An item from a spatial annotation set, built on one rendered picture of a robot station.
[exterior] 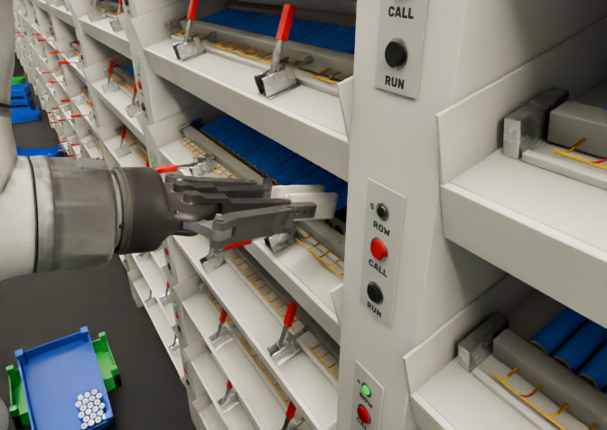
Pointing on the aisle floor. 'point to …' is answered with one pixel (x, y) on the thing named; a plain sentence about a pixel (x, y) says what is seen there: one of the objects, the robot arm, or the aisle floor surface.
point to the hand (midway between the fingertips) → (303, 201)
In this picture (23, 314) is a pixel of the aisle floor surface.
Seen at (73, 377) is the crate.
